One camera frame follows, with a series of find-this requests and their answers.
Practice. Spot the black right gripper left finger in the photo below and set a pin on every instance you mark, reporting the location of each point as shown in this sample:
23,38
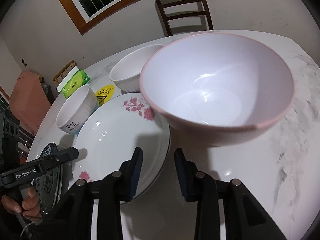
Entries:
125,180

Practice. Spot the left hand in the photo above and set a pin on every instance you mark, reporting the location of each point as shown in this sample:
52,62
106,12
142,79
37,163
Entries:
29,207

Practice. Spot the small blue floral plate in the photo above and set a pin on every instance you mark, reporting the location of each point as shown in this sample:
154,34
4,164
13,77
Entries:
48,187

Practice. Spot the green tissue box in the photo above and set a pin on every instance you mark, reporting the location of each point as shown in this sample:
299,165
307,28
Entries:
73,80

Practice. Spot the white plate pink flowers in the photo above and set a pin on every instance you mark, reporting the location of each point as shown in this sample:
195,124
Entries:
111,134

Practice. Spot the white ribbed bowl pink base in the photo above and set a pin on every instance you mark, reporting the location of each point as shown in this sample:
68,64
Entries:
126,72

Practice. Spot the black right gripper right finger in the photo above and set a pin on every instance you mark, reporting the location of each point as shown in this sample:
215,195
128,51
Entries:
195,185

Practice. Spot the yellow round warning sticker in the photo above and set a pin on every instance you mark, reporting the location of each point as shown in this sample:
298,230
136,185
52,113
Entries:
105,94

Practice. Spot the dark wooden chair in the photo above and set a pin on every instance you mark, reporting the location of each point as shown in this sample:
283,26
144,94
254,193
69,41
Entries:
171,10

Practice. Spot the white bowl blue dog print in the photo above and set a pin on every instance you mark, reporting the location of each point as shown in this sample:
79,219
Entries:
76,110

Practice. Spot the light bamboo chair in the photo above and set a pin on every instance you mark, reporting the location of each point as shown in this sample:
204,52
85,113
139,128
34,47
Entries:
63,72

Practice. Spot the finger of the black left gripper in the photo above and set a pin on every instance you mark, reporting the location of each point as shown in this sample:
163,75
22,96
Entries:
58,158

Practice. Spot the pink cardboard box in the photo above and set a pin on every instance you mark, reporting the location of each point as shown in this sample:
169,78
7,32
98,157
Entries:
28,101

